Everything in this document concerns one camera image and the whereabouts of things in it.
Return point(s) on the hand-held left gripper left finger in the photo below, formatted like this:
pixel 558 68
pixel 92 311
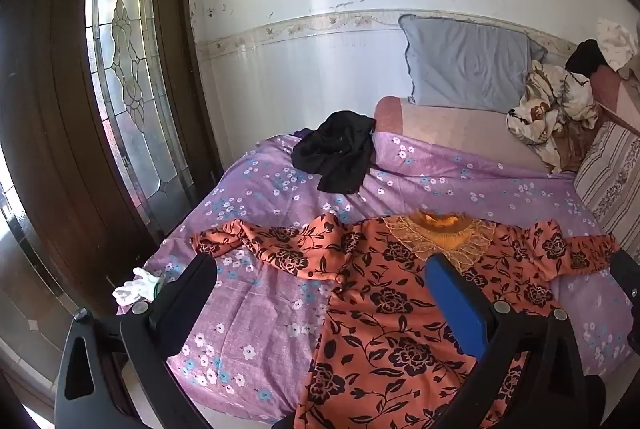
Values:
pixel 194 301

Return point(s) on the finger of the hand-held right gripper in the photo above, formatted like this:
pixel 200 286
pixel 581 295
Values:
pixel 626 274

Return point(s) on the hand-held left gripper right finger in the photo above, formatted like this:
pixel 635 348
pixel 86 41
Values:
pixel 456 304

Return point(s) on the orange black floral dress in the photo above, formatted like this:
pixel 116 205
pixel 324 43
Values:
pixel 400 309

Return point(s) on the white glove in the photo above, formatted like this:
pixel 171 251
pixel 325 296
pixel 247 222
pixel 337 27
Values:
pixel 132 290

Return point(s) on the striped patterned pillow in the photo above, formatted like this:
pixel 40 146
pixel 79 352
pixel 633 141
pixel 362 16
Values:
pixel 610 184

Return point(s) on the purple floral bedsheet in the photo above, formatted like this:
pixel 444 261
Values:
pixel 280 204

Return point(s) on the pink mattress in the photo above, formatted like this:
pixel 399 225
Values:
pixel 450 129

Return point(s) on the pink cushion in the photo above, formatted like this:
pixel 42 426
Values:
pixel 615 94

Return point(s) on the cream brown floral cloth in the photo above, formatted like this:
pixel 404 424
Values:
pixel 550 104

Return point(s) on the black garment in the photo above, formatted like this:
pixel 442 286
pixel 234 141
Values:
pixel 335 149

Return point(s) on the small black cloth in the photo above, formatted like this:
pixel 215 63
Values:
pixel 586 58

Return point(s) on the white patterned cloth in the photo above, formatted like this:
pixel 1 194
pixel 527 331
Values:
pixel 617 41

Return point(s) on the grey-blue pillow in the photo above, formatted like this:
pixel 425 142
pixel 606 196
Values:
pixel 465 64

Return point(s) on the brown wooden door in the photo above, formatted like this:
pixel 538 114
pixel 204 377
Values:
pixel 45 109

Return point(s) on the leaded glass door pane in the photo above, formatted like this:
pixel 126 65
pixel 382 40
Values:
pixel 130 59

